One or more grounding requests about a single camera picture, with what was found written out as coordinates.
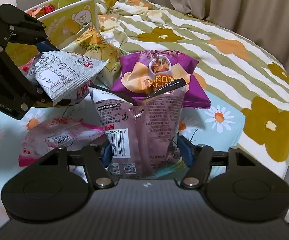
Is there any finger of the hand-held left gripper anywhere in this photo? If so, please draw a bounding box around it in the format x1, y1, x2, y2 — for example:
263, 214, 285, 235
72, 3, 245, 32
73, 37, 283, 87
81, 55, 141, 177
0, 4, 60, 52
0, 45, 71, 109

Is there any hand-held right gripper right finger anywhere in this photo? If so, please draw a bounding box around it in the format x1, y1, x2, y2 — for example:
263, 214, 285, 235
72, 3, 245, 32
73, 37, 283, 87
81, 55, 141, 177
178, 135, 256, 189

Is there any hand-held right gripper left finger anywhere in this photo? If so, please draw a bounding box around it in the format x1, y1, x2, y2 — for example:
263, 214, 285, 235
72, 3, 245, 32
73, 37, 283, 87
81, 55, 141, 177
38, 144, 115, 189

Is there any grey white snack packet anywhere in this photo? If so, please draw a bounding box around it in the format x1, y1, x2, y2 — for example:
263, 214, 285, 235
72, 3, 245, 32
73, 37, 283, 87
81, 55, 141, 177
25, 51, 110, 105

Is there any yellow-green cardboard box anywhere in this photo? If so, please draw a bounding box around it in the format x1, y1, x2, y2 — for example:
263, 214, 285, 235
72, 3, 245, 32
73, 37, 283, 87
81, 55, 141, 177
7, 0, 100, 65

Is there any mauve snack packet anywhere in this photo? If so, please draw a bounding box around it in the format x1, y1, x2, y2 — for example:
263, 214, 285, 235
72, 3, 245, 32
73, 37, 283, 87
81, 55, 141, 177
88, 78, 187, 180

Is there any pink translucent snack packet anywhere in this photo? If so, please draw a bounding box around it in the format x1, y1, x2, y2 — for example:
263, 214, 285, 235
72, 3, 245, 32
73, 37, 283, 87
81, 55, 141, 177
18, 116, 107, 168

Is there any orange twist snack packet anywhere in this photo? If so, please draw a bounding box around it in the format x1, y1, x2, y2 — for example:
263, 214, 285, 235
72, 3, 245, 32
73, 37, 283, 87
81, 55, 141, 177
25, 6, 45, 18

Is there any yellow herb print chip packet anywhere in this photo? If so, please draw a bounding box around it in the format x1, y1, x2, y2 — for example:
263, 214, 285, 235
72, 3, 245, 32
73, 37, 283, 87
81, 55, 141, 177
60, 26, 125, 85

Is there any purple chip packet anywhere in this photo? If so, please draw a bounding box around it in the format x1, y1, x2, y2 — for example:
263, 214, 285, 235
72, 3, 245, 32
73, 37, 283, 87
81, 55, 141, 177
109, 50, 211, 109

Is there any green striped floral quilt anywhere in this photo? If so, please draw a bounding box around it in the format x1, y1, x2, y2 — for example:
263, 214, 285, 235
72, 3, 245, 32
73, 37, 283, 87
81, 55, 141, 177
60, 0, 289, 178

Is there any beige curtain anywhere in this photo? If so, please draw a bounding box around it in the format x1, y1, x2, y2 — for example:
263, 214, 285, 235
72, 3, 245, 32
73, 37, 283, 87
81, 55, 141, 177
169, 0, 289, 73

